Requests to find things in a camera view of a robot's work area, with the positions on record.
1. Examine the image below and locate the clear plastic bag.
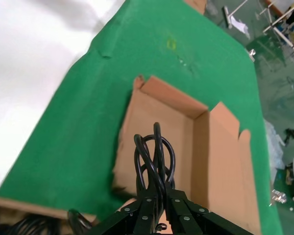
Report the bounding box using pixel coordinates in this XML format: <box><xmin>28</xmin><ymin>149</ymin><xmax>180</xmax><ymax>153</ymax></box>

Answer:
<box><xmin>264</xmin><ymin>119</ymin><xmax>285</xmax><ymax>170</ymax></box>

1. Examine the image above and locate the white crumpled paper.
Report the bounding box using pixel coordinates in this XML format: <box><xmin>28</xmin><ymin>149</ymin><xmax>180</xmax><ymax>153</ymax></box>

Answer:
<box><xmin>228</xmin><ymin>14</ymin><xmax>251</xmax><ymax>39</ymax></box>

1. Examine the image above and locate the green table cloth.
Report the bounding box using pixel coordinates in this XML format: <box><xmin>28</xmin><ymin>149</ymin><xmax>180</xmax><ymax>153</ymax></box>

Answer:
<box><xmin>0</xmin><ymin>0</ymin><xmax>279</xmax><ymax>235</ymax></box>

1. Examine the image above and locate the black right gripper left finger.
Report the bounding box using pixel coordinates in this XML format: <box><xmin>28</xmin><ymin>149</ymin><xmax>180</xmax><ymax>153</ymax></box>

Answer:
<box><xmin>88</xmin><ymin>190</ymin><xmax>160</xmax><ymax>235</ymax></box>

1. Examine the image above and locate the cardboard box with round hole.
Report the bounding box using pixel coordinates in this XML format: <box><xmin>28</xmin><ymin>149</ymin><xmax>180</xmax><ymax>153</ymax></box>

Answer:
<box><xmin>0</xmin><ymin>195</ymin><xmax>100</xmax><ymax>235</ymax></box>

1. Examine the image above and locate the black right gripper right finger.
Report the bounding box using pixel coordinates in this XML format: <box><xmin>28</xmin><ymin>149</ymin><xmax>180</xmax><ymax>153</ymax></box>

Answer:
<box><xmin>164</xmin><ymin>182</ymin><xmax>241</xmax><ymax>235</ymax></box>

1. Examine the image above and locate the shallow cardboard box torn edge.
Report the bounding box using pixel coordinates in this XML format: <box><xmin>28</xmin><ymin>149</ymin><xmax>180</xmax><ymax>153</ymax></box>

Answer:
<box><xmin>111</xmin><ymin>75</ymin><xmax>263</xmax><ymax>235</ymax></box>

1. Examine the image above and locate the white pipe-frame rack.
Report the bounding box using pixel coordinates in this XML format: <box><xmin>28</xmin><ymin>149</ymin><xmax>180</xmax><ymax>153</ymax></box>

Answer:
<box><xmin>261</xmin><ymin>0</ymin><xmax>294</xmax><ymax>65</ymax></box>

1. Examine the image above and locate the brown cardboard piece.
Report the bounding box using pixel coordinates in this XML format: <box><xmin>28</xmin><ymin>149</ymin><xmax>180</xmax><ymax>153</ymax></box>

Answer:
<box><xmin>183</xmin><ymin>0</ymin><xmax>208</xmax><ymax>15</ymax></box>

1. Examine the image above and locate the metal table clamp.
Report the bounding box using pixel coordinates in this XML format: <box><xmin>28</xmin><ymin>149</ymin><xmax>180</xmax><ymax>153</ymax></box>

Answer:
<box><xmin>247</xmin><ymin>48</ymin><xmax>257</xmax><ymax>62</ymax></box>

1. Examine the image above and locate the black power cable pile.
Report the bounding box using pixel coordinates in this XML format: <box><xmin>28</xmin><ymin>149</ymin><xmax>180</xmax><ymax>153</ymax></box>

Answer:
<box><xmin>0</xmin><ymin>208</ymin><xmax>96</xmax><ymax>235</ymax></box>

